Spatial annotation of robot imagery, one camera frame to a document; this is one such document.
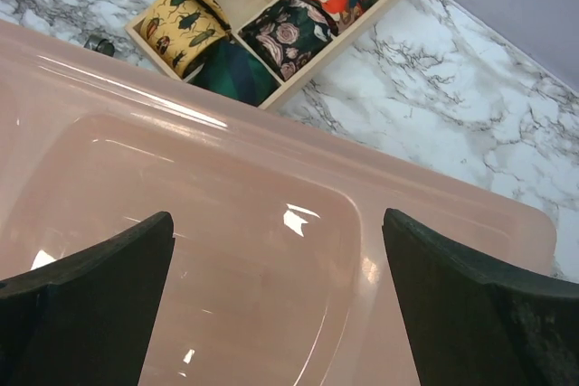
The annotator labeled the dark green rolled tie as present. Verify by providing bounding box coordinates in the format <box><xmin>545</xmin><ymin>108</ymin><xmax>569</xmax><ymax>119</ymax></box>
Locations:
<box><xmin>189</xmin><ymin>40</ymin><xmax>279</xmax><ymax>107</ymax></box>

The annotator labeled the dark rose print rolled tie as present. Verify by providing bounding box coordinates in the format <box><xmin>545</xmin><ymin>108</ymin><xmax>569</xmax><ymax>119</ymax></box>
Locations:
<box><xmin>240</xmin><ymin>0</ymin><xmax>334</xmax><ymax>81</ymax></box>

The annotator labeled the yellow beetle print rolled tie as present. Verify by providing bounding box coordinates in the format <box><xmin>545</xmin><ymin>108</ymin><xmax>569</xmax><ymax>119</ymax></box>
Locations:
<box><xmin>139</xmin><ymin>0</ymin><xmax>231</xmax><ymax>79</ymax></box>

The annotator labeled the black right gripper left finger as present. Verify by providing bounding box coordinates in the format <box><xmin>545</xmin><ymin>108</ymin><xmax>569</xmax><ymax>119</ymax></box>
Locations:
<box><xmin>1</xmin><ymin>212</ymin><xmax>175</xmax><ymax>385</ymax></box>

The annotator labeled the pink plastic storage box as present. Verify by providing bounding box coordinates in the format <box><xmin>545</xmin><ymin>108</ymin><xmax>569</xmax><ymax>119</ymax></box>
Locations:
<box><xmin>1</xmin><ymin>22</ymin><xmax>556</xmax><ymax>385</ymax></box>

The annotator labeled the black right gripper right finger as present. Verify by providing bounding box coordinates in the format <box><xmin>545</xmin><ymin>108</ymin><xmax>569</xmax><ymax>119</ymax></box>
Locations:
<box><xmin>382</xmin><ymin>209</ymin><xmax>578</xmax><ymax>385</ymax></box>

